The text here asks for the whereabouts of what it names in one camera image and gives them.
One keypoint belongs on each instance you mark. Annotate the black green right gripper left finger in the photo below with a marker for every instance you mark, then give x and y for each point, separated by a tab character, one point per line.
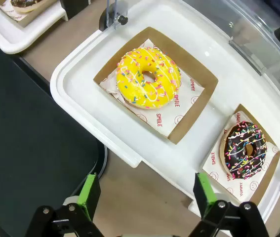
90	195

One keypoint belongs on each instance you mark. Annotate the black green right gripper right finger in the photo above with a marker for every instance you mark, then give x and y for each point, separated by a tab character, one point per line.
205	192

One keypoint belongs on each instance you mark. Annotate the chocolate donut with coloured sprinkles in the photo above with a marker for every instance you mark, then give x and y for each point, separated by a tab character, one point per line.
236	153

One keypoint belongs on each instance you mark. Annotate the kraft paper donut box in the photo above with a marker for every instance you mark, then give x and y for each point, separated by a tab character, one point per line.
265	182
179	56
28	21

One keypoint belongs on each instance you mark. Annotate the black plastic serving tray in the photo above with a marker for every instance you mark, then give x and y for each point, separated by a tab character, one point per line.
31	123

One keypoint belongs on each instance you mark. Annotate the yellow glazed sprinkle donut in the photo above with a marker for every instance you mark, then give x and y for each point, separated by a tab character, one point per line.
132	91

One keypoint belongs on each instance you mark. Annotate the chocolate glazed donut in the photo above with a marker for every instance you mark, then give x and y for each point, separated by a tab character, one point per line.
26	6

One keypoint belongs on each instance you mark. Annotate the white printed paper liner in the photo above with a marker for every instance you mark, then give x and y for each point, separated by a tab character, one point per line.
179	116
213	168
9	12

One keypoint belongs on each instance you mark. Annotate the white display case base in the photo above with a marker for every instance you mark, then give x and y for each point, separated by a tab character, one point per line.
80	98
18	37

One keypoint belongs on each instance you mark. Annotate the clear display case lid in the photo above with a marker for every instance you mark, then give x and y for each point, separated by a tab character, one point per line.
253	37

